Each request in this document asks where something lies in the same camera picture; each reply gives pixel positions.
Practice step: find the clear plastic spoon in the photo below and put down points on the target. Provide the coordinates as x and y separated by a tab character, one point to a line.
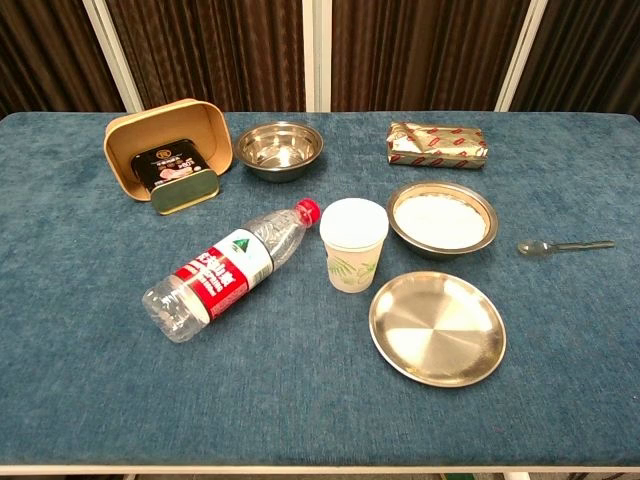
530	247

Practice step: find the steel plate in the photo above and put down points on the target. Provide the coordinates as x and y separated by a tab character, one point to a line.
437	330
400	235

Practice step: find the empty steel bowl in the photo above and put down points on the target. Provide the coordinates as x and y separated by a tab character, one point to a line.
278	150

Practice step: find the steel plate front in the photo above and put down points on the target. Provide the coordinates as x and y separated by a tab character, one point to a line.
437	330

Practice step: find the small white round lid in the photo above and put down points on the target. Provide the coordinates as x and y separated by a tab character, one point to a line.
352	255

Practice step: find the clear water bottle red label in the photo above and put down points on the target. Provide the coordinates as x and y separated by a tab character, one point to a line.
225	275

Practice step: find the gold foil wrapped package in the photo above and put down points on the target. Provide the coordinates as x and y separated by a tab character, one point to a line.
435	145

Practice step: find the black luncheon meat tin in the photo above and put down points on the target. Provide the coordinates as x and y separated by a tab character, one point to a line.
170	165

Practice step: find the blue fabric table cover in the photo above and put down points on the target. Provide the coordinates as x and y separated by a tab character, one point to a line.
300	410

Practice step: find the tan oval box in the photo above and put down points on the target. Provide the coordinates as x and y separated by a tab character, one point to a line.
165	125

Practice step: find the dark brown curtain panel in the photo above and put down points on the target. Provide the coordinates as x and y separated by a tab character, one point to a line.
425	50
210	50
590	50
50	50

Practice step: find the white partition post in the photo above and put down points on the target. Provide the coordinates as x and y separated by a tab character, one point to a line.
317	55
115	60
520	60

